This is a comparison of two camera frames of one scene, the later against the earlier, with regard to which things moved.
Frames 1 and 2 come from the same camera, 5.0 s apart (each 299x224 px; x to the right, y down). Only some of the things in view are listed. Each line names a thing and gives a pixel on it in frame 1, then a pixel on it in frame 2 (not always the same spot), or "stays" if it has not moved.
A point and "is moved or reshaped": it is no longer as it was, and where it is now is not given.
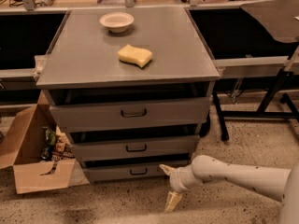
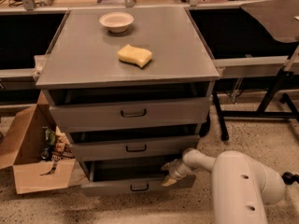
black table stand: x=263 y=112 stays
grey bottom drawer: x=130 y=171 is moved or reshaped
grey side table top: x=279 y=17 stays
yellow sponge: x=136 y=56 stays
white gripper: x=177 y=179 → x=177 y=170
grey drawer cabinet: x=132 y=87 stays
